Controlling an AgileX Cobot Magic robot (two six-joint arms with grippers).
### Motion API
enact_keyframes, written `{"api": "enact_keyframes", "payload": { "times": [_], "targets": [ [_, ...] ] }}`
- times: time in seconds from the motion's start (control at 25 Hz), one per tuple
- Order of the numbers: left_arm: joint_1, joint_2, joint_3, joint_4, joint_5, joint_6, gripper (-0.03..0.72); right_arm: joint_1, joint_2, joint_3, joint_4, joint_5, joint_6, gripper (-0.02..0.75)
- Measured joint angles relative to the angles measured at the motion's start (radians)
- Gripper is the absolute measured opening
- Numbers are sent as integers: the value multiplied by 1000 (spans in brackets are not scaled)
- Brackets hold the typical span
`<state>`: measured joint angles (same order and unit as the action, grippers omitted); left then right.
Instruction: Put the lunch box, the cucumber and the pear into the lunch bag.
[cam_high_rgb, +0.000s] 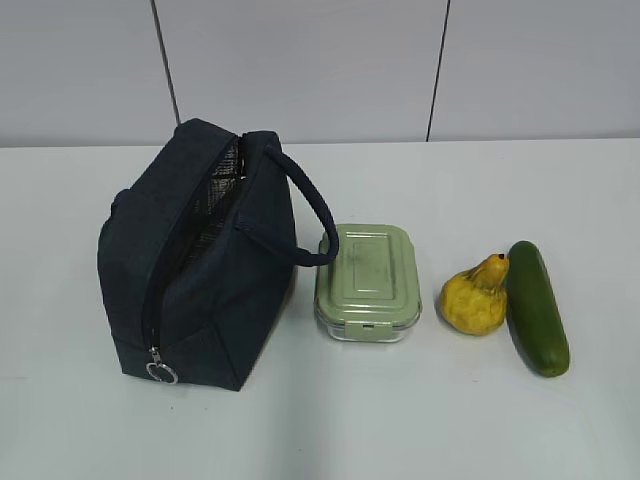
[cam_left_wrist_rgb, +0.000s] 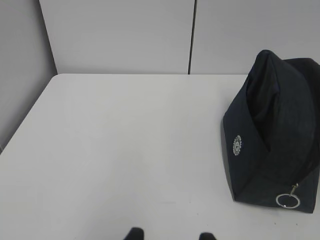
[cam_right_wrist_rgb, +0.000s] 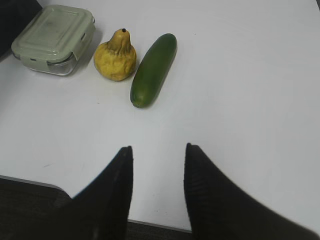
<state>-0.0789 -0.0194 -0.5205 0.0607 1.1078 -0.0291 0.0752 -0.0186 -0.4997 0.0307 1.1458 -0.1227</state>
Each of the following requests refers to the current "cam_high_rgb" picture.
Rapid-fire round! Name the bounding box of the green lid glass lunchbox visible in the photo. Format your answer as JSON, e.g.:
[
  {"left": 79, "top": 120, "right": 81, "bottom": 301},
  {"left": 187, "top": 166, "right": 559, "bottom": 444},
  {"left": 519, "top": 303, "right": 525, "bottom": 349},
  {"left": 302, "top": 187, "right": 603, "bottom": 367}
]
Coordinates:
[{"left": 314, "top": 223, "right": 422, "bottom": 343}]

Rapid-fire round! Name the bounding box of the dark navy lunch bag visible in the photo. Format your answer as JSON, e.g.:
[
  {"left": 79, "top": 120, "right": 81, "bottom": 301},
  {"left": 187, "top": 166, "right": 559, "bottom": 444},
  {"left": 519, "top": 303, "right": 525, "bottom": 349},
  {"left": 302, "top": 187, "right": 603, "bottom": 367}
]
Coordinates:
[{"left": 97, "top": 119, "right": 339, "bottom": 391}]

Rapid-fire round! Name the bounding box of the green cucumber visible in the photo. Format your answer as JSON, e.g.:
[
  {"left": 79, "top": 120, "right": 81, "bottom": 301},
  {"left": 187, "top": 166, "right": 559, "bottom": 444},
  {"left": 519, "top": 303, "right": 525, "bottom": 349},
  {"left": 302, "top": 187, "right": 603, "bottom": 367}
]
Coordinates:
[{"left": 506, "top": 240, "right": 570, "bottom": 378}]

